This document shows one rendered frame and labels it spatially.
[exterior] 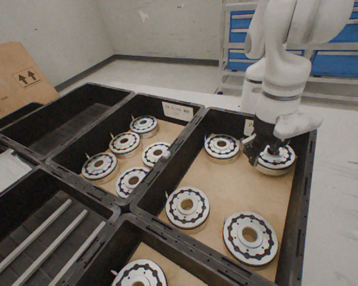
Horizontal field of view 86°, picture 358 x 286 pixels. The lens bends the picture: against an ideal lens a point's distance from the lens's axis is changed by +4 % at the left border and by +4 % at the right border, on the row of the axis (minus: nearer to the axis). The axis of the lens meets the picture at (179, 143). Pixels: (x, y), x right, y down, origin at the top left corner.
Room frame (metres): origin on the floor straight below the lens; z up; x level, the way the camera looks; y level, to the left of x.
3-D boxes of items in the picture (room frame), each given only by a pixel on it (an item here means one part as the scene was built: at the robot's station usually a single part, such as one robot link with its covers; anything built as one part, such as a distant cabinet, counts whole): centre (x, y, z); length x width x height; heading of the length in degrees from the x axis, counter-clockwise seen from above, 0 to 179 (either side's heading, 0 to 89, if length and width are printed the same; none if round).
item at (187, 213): (0.22, 0.00, 0.86); 0.05 x 0.05 x 0.01
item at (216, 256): (0.27, -0.11, 0.92); 0.40 x 0.30 x 0.02; 144
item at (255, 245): (0.14, -0.11, 0.86); 0.05 x 0.05 x 0.01
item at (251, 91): (0.59, -0.30, 0.87); 0.09 x 0.09 x 0.17; 51
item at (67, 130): (0.63, 0.37, 0.87); 0.40 x 0.30 x 0.11; 144
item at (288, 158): (0.32, -0.24, 0.88); 0.10 x 0.10 x 0.01
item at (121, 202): (0.45, 0.13, 0.92); 0.40 x 0.30 x 0.02; 144
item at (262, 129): (0.31, -0.21, 0.98); 0.08 x 0.08 x 0.09
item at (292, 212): (0.27, -0.11, 0.87); 0.40 x 0.30 x 0.11; 144
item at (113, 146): (0.49, 0.18, 0.86); 0.10 x 0.10 x 0.01
